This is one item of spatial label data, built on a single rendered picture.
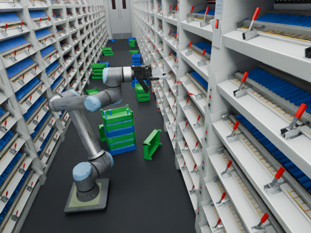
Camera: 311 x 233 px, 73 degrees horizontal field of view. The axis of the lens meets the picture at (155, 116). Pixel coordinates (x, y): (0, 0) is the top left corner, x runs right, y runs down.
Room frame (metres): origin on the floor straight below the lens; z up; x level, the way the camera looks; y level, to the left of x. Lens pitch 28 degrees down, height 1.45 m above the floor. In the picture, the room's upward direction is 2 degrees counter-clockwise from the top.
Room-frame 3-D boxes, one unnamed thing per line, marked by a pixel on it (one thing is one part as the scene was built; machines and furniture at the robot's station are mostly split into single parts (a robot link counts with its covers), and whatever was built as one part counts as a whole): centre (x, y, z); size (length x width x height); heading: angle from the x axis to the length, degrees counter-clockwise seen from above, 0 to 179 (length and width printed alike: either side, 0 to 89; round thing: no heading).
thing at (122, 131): (1.95, 0.40, 0.28); 0.30 x 0.20 x 0.08; 110
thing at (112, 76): (1.20, 0.24, 1.08); 0.12 x 0.09 x 0.10; 96
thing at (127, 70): (1.21, 0.15, 1.08); 0.10 x 0.05 x 0.09; 6
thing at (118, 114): (1.95, 0.40, 0.44); 0.30 x 0.20 x 0.08; 110
